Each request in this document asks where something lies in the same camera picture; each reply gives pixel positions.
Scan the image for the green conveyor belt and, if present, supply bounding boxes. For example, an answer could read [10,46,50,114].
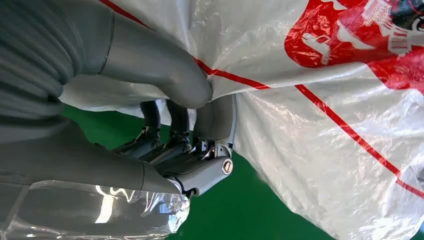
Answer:
[62,105,424,240]

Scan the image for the clear plastic film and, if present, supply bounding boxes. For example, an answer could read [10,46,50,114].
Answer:
[0,180,192,240]

